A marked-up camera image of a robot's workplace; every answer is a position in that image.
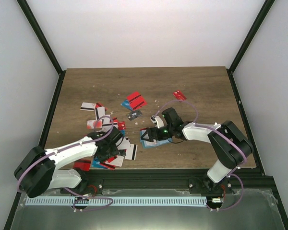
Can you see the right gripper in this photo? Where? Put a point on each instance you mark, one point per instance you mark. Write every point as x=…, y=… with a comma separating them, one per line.
x=151, y=130

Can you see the teal card holder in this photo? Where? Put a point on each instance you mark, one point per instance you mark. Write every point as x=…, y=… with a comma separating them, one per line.
x=155, y=143

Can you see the white card bottom centre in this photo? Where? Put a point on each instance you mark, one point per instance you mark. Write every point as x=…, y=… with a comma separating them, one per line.
x=116, y=161

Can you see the light blue slotted rail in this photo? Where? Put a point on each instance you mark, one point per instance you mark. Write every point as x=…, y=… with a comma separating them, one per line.
x=193, y=201

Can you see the red card far right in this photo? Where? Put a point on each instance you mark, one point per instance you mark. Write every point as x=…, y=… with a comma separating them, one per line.
x=179, y=95

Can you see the black aluminium frame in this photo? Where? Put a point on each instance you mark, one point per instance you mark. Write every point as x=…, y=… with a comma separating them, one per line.
x=147, y=178

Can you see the blue card top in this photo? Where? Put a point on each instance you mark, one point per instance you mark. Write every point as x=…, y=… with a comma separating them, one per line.
x=126, y=104

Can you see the blue card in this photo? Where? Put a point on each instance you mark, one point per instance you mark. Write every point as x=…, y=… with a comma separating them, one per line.
x=126, y=104
x=96, y=164

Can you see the blue card bottom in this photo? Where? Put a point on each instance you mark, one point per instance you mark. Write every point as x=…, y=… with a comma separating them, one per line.
x=96, y=164

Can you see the white striped card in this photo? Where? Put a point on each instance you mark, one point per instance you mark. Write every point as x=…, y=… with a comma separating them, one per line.
x=131, y=152
x=88, y=106

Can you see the dark red striped card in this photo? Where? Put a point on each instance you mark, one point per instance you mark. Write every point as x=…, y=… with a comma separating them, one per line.
x=84, y=165

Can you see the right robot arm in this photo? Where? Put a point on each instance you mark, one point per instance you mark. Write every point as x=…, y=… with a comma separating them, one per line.
x=230, y=145

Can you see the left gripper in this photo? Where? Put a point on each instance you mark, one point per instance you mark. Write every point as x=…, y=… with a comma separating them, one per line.
x=115, y=153

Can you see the white striped card left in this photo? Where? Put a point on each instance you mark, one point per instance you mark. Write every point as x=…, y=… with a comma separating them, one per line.
x=88, y=106

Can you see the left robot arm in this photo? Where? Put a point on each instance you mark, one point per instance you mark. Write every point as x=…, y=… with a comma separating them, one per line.
x=60, y=160

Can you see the red magnetic stripe card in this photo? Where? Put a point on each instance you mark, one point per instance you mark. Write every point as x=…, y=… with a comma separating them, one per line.
x=136, y=100

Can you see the white striped card lower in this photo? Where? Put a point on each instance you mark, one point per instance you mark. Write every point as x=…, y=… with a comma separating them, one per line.
x=131, y=152

